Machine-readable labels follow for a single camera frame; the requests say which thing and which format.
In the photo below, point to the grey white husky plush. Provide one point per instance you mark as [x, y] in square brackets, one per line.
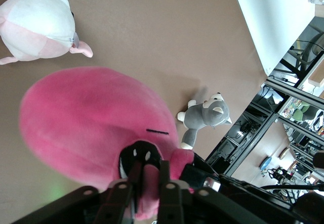
[202, 112]

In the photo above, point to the pale pink white plush dog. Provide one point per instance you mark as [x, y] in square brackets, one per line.
[35, 24]

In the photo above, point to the blue round dish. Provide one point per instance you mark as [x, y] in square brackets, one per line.
[266, 163]

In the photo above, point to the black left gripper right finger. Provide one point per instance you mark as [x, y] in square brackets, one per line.
[168, 198]

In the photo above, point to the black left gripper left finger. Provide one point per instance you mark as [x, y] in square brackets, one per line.
[124, 196]

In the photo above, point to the wooden shelf board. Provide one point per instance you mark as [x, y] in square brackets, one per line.
[316, 78]

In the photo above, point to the round pink plush toy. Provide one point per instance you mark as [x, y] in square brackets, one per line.
[88, 125]

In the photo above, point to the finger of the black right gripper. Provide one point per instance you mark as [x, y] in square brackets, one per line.
[193, 176]
[203, 164]

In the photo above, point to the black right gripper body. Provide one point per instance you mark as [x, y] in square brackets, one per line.
[283, 201]

